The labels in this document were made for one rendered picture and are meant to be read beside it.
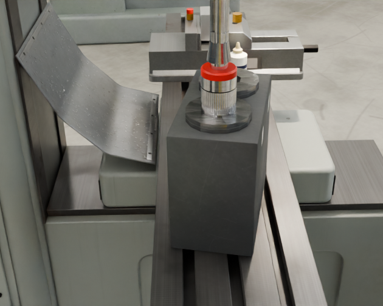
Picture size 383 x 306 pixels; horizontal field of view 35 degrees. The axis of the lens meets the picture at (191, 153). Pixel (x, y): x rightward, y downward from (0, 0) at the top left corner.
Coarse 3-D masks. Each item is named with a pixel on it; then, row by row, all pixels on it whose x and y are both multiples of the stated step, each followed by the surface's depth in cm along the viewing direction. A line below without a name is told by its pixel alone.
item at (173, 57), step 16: (192, 32) 134; (256, 32) 145; (272, 32) 145; (288, 32) 144; (160, 48) 137; (176, 48) 137; (192, 48) 135; (208, 48) 136; (256, 48) 136; (272, 48) 136; (288, 48) 136; (160, 64) 137; (176, 64) 137; (192, 64) 137; (256, 64) 138; (272, 64) 138; (288, 64) 138; (160, 80) 138; (176, 80) 138
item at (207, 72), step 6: (204, 66) 79; (228, 66) 79; (234, 66) 79; (204, 72) 78; (210, 72) 78; (216, 72) 78; (222, 72) 78; (228, 72) 78; (234, 72) 78; (210, 78) 78; (216, 78) 77; (222, 78) 77; (228, 78) 78
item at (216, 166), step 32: (192, 96) 89; (256, 96) 88; (192, 128) 80; (224, 128) 79; (256, 128) 80; (192, 160) 80; (224, 160) 79; (256, 160) 78; (192, 192) 83; (224, 192) 82; (256, 192) 81; (192, 224) 85; (224, 224) 84; (256, 224) 88
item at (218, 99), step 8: (208, 80) 78; (232, 80) 78; (208, 88) 79; (216, 88) 78; (224, 88) 78; (232, 88) 79; (208, 96) 79; (216, 96) 79; (224, 96) 79; (232, 96) 80; (208, 104) 80; (216, 104) 79; (224, 104) 79; (232, 104) 80; (208, 112) 80; (216, 112) 80; (224, 112) 80; (232, 112) 81
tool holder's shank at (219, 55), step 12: (216, 0) 73; (228, 0) 74; (216, 12) 74; (228, 12) 75; (216, 24) 75; (228, 24) 76; (216, 36) 76; (228, 36) 77; (216, 48) 76; (228, 48) 77; (216, 60) 77; (228, 60) 78
